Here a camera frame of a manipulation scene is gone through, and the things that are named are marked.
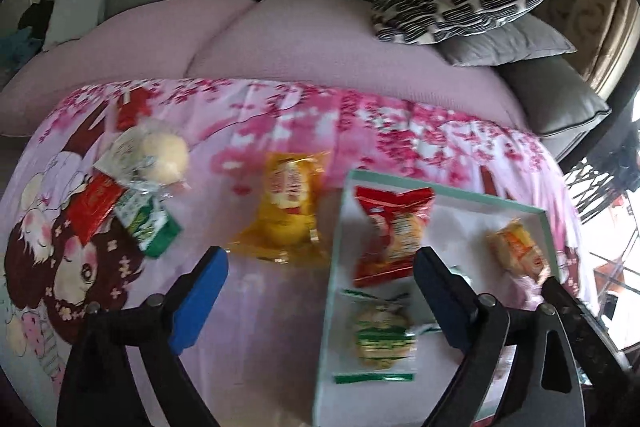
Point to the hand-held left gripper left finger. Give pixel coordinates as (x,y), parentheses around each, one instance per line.
(200,302)

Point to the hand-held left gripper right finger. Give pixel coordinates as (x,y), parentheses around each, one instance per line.
(445,302)

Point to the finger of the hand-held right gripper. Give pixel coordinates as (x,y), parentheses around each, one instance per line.
(580,322)

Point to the green round cake packet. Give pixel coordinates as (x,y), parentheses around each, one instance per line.
(382,332)

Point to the white tray with teal rim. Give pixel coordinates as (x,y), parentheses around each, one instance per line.
(465,232)

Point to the red cake packet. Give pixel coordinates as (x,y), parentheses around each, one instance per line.
(392,232)

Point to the orange snack packet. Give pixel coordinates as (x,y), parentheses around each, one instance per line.
(520,249)

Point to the dark green snack packet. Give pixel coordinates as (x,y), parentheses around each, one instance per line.
(147,222)

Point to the yellow snack packet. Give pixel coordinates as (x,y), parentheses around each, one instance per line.
(290,207)

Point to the flat red snack packet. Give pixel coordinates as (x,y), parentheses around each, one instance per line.
(95,207)

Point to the white bun in clear packet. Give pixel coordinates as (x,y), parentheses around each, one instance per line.
(160,154)

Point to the printed cartoon blanket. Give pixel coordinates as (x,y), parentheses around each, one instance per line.
(240,142)

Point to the pink sofa cover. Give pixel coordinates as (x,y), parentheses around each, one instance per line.
(280,42)

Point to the teal cloth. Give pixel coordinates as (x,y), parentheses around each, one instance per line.
(15,49)

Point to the light grey pillow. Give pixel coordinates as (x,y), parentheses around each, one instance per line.
(75,7)

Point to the dark clothes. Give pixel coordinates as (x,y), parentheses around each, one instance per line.
(36,13)

